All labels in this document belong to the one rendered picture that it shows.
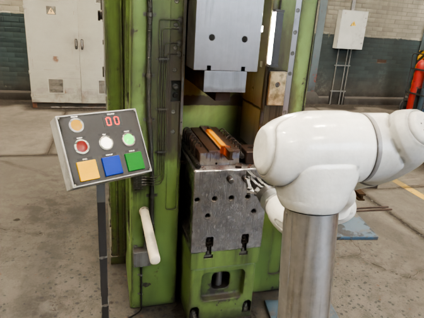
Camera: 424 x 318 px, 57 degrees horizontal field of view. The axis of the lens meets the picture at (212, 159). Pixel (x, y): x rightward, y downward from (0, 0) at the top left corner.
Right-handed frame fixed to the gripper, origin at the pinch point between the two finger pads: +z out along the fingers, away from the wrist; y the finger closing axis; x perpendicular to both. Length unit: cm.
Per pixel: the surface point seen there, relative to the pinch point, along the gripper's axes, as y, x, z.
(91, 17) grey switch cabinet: -70, 51, 561
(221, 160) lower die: -1.3, -5.7, 35.1
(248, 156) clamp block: 12.5, -3.9, 35.1
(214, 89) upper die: -7.1, 28.7, 35.1
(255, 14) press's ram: 9, 62, 35
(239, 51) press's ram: 3, 46, 35
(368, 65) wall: 507, -14, 616
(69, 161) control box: -69, 5, 10
